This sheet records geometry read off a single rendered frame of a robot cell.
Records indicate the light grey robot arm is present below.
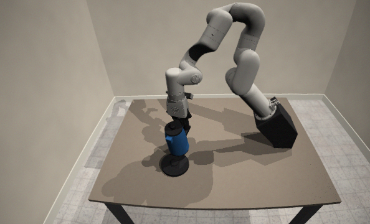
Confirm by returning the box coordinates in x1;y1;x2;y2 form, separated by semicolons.
165;2;280;121

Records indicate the black round disk with center stud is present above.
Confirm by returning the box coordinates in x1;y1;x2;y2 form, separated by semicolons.
161;153;189;177

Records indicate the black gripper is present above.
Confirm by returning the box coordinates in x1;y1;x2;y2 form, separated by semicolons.
166;96;192;127

